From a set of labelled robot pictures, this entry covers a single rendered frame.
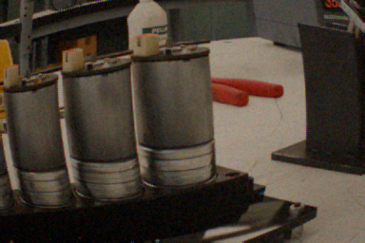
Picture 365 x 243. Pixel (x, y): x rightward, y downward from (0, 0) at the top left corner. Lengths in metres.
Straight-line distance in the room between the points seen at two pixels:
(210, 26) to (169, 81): 5.81
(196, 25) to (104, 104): 5.73
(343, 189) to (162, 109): 0.09
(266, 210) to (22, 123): 0.09
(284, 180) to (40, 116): 0.13
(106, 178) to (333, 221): 0.08
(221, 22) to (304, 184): 5.84
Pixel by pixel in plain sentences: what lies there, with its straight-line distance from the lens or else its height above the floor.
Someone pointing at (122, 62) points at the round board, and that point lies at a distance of 0.23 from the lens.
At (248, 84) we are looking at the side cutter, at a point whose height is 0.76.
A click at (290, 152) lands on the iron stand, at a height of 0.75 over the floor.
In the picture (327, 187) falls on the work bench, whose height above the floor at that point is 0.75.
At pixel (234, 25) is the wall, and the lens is 6.22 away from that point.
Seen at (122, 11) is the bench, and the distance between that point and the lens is 3.05.
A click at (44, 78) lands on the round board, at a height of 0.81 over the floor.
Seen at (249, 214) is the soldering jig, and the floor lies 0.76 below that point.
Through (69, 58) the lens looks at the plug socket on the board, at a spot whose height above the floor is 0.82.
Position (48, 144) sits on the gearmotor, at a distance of 0.22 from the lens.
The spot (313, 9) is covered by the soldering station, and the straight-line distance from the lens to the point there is 0.70.
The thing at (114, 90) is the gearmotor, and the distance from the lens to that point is 0.23.
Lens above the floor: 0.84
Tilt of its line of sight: 11 degrees down
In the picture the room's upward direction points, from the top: 4 degrees counter-clockwise
